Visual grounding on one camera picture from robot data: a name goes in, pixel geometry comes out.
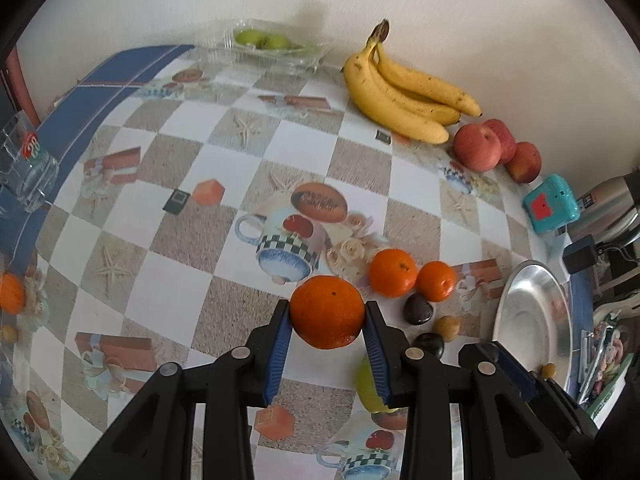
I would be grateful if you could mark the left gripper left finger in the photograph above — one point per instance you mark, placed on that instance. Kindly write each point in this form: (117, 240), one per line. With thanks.
(269, 344)

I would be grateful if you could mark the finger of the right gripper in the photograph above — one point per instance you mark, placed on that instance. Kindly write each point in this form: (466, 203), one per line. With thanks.
(520, 378)
(488, 351)

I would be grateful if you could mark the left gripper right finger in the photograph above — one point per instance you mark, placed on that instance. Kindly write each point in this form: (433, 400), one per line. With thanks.
(386, 345)

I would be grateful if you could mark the dark plum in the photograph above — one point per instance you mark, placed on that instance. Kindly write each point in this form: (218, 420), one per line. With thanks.
(417, 310)
(431, 343)

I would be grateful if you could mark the green pear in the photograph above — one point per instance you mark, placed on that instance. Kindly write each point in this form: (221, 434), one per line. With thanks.
(366, 390)

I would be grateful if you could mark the brown kiwi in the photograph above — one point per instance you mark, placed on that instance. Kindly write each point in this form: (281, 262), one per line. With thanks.
(448, 327)

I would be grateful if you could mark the orange tangerine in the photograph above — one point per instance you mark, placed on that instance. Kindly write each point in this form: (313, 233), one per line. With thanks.
(392, 273)
(327, 312)
(436, 281)

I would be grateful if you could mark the large steel plate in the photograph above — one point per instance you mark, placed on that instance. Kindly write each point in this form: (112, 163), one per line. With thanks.
(533, 321)

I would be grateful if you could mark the smartphone on stand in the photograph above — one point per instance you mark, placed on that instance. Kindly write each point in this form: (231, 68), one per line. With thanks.
(594, 367)

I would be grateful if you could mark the black power adapter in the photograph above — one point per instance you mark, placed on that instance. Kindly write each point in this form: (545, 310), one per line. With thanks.
(580, 255)

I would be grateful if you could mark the patterned plastic tablecloth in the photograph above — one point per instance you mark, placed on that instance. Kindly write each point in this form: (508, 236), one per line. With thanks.
(174, 161)

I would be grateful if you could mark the teal house-shaped box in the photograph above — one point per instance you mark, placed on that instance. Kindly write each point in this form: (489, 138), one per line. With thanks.
(551, 205)

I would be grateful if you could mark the steel thermos jug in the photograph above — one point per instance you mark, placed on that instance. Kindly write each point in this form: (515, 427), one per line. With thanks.
(609, 211)

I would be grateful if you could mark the red right apple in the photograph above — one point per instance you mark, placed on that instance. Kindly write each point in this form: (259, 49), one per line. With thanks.
(525, 165)

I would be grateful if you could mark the pale red apple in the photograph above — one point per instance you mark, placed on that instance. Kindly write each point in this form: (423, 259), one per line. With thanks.
(477, 147)

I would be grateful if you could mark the dark red middle apple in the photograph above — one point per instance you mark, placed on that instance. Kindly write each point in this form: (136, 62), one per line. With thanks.
(506, 138)

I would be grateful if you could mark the yellow banana bunch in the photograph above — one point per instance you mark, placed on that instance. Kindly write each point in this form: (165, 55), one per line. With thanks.
(416, 105)

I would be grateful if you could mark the small orange on floor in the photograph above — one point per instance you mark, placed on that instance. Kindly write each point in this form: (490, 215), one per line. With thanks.
(12, 294)

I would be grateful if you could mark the clear glass mug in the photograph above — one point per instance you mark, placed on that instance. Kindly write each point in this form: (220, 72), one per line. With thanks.
(28, 170)

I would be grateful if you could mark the clear plastic fruit tray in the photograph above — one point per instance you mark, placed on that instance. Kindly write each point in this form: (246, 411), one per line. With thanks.
(288, 49)

